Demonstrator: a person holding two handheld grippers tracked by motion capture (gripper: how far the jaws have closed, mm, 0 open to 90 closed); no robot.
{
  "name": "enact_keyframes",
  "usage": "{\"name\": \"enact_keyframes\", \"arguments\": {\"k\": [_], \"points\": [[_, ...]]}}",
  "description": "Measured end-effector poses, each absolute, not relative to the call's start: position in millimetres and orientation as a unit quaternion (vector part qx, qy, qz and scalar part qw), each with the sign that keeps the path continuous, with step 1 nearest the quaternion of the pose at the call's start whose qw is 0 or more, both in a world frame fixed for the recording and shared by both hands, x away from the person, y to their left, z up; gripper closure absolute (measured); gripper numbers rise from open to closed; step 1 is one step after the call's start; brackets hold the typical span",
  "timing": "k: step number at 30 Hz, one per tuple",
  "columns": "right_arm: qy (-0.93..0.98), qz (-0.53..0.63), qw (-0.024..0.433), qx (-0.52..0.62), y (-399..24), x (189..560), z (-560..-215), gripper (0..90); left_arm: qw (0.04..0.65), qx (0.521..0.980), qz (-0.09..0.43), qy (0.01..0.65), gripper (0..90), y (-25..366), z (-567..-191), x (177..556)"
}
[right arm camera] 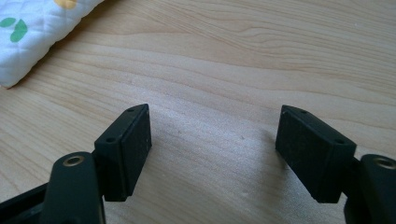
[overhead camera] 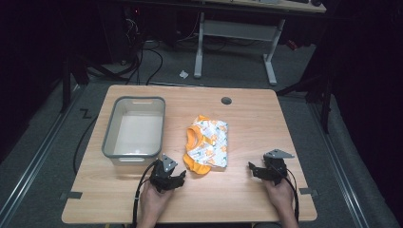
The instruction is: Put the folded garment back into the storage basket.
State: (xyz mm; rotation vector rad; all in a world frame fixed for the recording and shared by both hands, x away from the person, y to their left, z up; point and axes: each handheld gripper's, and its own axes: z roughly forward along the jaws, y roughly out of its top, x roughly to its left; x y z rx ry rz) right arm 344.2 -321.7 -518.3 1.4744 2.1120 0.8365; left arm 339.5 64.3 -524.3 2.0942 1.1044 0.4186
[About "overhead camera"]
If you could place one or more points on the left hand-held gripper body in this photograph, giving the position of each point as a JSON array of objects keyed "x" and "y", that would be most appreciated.
[{"x": 163, "y": 177}]

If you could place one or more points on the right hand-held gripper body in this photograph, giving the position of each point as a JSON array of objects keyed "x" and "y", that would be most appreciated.
[{"x": 276, "y": 167}]

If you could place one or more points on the person's left hand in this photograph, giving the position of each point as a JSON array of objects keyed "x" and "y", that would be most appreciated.
[{"x": 152, "y": 202}]

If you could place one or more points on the person's right hand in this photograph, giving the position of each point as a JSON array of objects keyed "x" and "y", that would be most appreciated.
[{"x": 282, "y": 196}]

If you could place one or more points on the grey tape strip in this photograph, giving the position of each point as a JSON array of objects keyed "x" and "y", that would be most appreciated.
[
  {"x": 308, "y": 191},
  {"x": 72, "y": 195}
]

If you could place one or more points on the folded orange and white garment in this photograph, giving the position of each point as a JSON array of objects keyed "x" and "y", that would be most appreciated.
[{"x": 209, "y": 142}]

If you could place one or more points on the white bin with grey rim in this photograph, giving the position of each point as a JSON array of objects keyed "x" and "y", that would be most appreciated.
[{"x": 136, "y": 133}]

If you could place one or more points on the round grey table grommet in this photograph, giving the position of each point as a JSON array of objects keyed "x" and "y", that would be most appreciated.
[{"x": 226, "y": 101}]

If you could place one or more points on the black metal stand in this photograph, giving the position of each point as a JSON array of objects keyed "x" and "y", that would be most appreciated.
[
  {"x": 66, "y": 85},
  {"x": 325, "y": 104}
]

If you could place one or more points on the crumpled white paper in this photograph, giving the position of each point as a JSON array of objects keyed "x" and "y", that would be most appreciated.
[{"x": 183, "y": 74}]

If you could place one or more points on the small red object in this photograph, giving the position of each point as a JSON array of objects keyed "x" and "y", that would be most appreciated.
[{"x": 292, "y": 45}]

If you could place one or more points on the white-legged desk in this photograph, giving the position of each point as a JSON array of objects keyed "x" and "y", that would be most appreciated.
[{"x": 237, "y": 30}]

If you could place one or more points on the dark computer tower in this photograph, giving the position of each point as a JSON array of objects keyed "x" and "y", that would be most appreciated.
[{"x": 122, "y": 31}]

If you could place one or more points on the metal floor rail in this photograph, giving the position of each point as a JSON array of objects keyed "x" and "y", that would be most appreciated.
[
  {"x": 339, "y": 164},
  {"x": 34, "y": 158}
]

